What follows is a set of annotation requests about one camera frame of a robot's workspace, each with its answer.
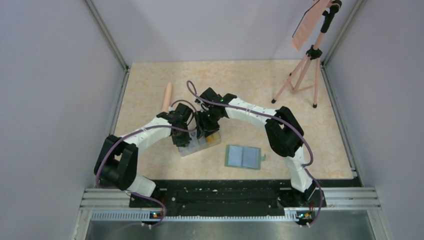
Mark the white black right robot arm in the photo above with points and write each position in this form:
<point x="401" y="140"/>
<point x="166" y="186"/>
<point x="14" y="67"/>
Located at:
<point x="283" y="131"/>

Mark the pink tripod stand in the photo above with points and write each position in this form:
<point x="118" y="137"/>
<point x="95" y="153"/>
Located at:
<point x="313" y="54"/>

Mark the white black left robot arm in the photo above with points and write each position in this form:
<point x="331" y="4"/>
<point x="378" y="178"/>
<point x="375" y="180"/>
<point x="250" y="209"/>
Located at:
<point x="117" y="163"/>

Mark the clear plastic card box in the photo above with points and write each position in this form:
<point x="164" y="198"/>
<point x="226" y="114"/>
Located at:
<point x="193" y="137"/>

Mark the pink cylindrical handle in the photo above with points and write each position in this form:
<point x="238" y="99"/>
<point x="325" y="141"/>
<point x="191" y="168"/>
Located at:
<point x="167" y="98"/>

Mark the pink flat panel on tripod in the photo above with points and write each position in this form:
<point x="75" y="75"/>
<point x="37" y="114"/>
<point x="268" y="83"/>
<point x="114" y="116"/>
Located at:
<point x="308" y="23"/>

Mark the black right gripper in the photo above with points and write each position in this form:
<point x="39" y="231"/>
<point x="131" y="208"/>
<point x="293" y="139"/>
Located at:
<point x="203" y="128"/>

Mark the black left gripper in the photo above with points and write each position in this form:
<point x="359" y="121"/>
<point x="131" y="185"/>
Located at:
<point x="180" y="142"/>

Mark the silver cards in box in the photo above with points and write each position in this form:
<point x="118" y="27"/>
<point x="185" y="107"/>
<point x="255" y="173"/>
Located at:
<point x="192" y="147"/>

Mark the grey slotted cable duct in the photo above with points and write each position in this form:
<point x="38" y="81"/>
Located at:
<point x="147" y="216"/>

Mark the gold VIP credit card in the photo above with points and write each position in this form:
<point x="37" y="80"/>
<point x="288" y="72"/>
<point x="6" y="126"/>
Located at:
<point x="213" y="139"/>

